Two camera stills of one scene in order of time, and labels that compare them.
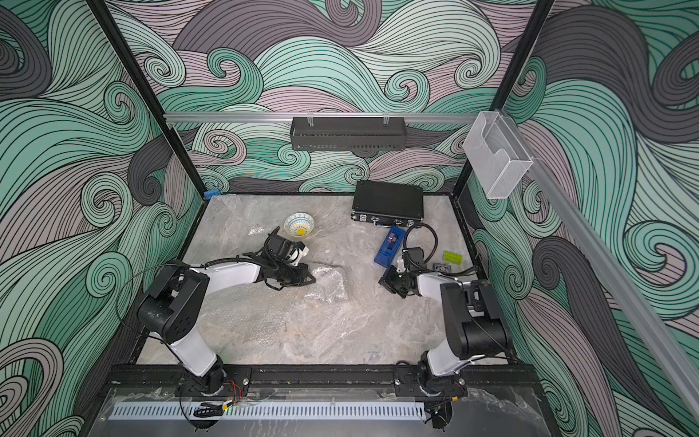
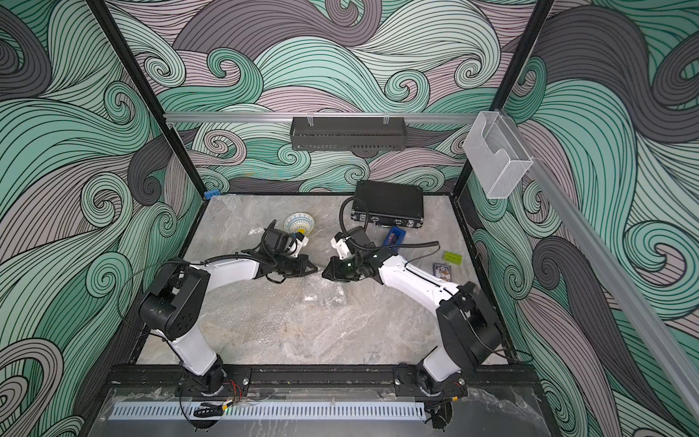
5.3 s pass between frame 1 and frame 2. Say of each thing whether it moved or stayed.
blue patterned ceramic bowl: stayed
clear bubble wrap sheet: stayed
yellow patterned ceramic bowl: stayed
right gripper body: moved
